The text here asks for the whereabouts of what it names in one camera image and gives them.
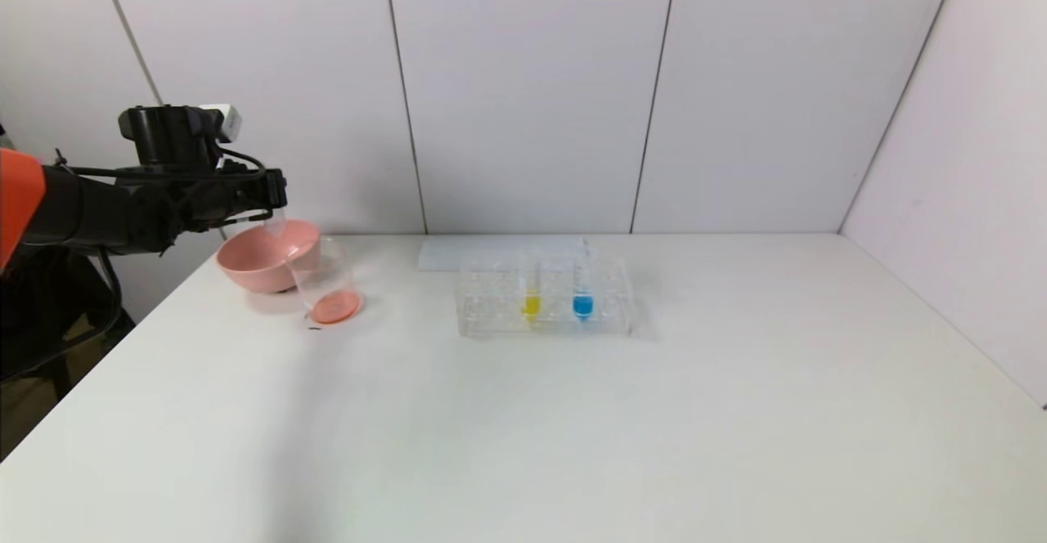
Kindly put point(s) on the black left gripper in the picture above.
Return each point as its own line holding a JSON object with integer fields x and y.
{"x": 276, "y": 188}

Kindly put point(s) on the test tube with red pigment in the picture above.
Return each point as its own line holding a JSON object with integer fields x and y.
{"x": 276, "y": 222}

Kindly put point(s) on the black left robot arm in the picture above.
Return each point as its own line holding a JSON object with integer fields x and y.
{"x": 98, "y": 208}

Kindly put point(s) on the clear glass beaker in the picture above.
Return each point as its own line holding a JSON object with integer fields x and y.
{"x": 331, "y": 298}

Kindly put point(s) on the clear acrylic test tube rack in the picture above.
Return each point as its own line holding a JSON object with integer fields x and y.
{"x": 491, "y": 306}

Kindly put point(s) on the test tube with yellow pigment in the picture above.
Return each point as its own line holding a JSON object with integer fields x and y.
{"x": 532, "y": 304}

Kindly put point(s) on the test tube with blue pigment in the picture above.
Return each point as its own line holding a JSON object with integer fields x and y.
{"x": 582, "y": 304}

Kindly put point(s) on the pink plastic bowl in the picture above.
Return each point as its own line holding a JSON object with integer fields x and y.
{"x": 262, "y": 261}

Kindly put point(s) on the white paper sheet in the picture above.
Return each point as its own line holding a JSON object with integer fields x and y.
{"x": 458, "y": 253}

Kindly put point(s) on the black stand beside table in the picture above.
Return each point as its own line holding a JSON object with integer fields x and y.
{"x": 41, "y": 306}

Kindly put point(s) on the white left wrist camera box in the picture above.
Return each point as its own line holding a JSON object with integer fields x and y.
{"x": 227, "y": 122}

